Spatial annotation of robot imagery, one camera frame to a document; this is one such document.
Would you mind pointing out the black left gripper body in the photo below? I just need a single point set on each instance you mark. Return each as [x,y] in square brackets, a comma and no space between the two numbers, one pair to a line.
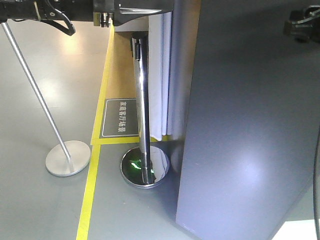
[59,14]

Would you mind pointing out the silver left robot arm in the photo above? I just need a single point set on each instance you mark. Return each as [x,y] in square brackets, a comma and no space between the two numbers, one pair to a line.
[119,12]

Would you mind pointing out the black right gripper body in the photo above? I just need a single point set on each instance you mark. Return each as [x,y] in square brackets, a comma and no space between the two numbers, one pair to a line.
[304,25]

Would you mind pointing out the grey floor sign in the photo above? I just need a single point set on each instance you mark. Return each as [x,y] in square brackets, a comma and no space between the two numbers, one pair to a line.
[119,118]

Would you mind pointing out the matte silver stanchion post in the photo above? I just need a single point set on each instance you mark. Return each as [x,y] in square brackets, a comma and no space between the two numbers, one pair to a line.
[68,157]

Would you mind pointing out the fridge door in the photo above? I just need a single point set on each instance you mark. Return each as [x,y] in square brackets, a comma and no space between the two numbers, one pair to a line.
[252,124]

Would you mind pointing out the chrome stanchion post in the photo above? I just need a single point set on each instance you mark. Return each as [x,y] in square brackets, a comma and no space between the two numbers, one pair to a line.
[144,166]

